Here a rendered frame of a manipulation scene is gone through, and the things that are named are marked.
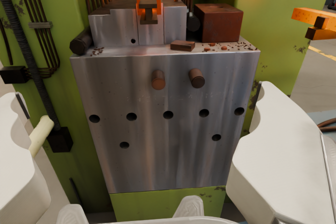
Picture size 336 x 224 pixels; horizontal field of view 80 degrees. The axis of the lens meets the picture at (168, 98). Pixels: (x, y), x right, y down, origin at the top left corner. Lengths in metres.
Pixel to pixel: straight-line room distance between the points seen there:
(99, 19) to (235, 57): 0.29
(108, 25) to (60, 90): 0.34
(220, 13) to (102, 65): 0.26
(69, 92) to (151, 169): 0.36
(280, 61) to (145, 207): 0.65
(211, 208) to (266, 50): 0.57
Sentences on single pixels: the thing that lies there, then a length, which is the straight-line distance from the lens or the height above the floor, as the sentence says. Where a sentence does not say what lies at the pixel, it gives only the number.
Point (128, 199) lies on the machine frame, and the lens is 0.74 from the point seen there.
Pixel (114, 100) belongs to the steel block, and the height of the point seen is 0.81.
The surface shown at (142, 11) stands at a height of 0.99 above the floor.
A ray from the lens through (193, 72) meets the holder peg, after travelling 0.41.
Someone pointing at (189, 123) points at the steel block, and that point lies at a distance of 0.50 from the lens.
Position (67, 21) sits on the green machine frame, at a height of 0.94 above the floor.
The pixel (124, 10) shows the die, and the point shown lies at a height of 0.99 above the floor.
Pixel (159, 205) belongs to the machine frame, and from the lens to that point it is 0.77.
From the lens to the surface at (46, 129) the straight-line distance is 0.76.
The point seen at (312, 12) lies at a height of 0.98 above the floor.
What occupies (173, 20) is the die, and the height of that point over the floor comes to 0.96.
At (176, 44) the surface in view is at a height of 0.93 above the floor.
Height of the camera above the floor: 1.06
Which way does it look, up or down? 33 degrees down
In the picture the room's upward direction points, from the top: 1 degrees counter-clockwise
